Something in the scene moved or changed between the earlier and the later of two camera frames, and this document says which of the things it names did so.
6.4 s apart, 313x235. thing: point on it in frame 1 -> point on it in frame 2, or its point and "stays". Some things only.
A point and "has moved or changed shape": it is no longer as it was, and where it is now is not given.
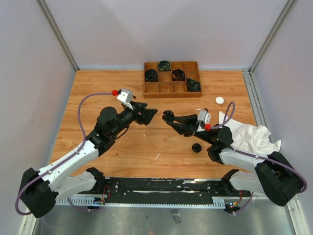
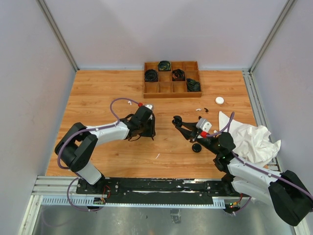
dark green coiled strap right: (193, 85) stays
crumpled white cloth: (255, 137) stays
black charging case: (168, 115) has moved or changed shape
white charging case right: (219, 100) stays
